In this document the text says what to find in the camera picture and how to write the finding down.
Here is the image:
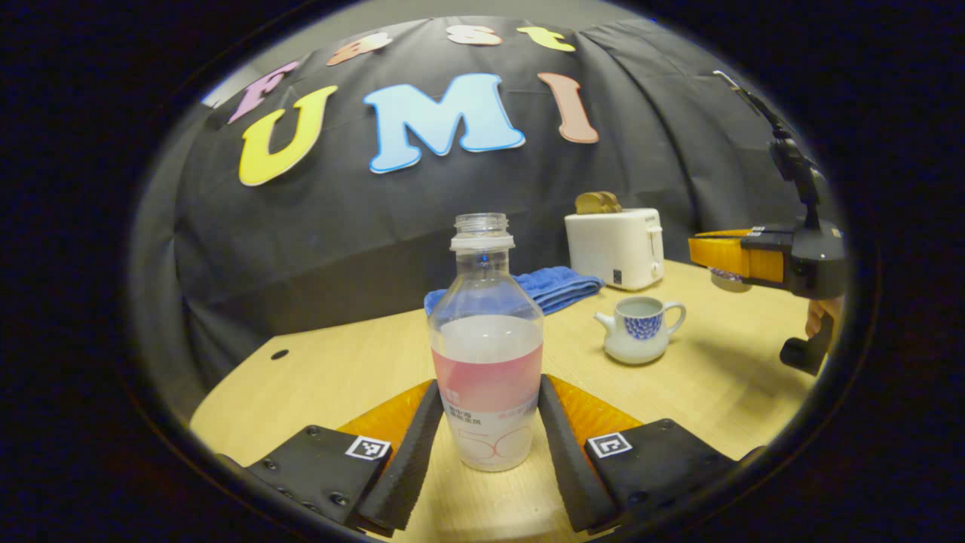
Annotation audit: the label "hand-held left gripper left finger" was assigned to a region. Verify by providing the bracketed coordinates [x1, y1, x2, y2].
[215, 379, 446, 538]

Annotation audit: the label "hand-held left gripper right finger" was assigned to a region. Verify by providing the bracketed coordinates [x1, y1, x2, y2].
[537, 373, 766, 535]

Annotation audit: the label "white blue-patterned teacup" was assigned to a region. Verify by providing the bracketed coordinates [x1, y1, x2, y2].
[594, 296, 688, 366]

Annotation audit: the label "clear water bottle pink label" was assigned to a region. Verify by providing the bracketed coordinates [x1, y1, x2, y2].
[427, 213, 545, 473]

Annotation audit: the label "white toaster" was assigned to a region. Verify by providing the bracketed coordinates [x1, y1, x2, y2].
[565, 207, 666, 292]

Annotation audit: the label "brown bread slices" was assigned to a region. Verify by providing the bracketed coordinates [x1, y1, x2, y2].
[574, 191, 623, 216]

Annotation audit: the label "blue folded towel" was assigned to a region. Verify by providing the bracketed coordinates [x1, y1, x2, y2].
[424, 265, 605, 318]

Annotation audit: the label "black backdrop cloth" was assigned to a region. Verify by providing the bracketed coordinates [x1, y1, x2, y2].
[128, 17, 830, 423]

